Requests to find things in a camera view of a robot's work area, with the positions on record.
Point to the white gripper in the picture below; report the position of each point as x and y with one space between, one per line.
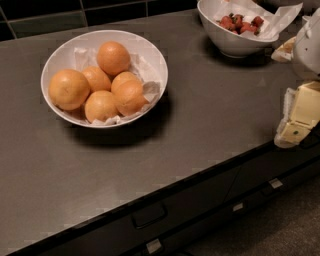
308 50

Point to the large orange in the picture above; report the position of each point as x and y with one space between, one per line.
68 89

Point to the white paper in strawberry bowl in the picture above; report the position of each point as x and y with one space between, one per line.
274 23

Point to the white bowl with strawberries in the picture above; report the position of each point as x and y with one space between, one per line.
229 43

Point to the right back orange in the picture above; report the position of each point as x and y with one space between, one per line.
122 78

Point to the right front orange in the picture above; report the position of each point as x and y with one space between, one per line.
129 98

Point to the top orange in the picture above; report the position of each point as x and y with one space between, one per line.
113 58

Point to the front bottom orange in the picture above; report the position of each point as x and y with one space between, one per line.
100 106

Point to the middle back orange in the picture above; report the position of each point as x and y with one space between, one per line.
97 79

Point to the white bowl with oranges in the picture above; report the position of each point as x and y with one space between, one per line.
80 52

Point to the white paper in orange bowl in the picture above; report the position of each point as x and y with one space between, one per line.
153 88

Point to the red strawberries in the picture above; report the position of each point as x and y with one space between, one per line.
235 23

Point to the dark lower drawer front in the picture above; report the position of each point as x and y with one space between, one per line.
175 239

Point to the dark drawer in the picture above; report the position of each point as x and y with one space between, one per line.
175 239
121 231

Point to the dark upper drawer front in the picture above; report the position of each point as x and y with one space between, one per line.
121 231

